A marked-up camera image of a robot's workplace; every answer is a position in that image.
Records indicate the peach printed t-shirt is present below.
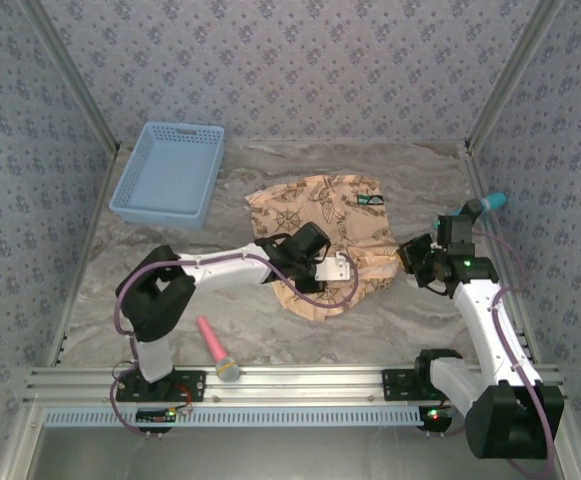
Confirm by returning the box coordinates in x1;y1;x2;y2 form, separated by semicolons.
244;173;405;324

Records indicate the black rectangular block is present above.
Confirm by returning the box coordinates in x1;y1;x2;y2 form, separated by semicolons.
457;198;485;221

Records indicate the teal plastic stick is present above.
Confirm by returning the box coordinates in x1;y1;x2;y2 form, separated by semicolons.
432;192;509;231

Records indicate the pink toy microphone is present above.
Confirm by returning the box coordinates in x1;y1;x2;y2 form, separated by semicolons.
196;315;243;384

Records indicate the light blue plastic basket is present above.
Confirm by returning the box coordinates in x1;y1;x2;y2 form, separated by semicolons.
108;121;226;230

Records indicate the small right circuit board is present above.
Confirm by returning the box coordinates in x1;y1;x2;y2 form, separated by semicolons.
419;405;456;431

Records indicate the small circuit board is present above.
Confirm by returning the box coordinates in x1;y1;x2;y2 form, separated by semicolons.
135;407;179;426
419;405;456;431

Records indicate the grey metal panel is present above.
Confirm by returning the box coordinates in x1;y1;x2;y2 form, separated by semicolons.
0;403;581;480

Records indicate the small left circuit board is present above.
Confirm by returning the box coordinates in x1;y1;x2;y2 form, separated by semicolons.
135;407;179;426

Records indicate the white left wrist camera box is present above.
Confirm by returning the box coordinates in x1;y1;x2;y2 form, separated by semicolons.
314;252;354;284

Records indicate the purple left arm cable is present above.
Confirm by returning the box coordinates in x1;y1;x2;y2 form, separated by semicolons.
111;252;361;437

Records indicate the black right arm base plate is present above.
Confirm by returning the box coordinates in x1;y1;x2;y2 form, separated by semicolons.
380;368;474;402

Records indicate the aluminium mounting rail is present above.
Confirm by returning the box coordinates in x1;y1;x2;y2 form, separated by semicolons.
23;364;569;405

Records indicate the light blue slotted cable duct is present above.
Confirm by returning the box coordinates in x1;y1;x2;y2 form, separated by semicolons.
43;405;421;429

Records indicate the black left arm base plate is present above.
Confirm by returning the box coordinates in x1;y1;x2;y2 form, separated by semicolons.
114;369;207;404

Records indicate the aluminium frame post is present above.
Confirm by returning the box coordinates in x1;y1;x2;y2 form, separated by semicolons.
463;0;567;154
19;0;122;157

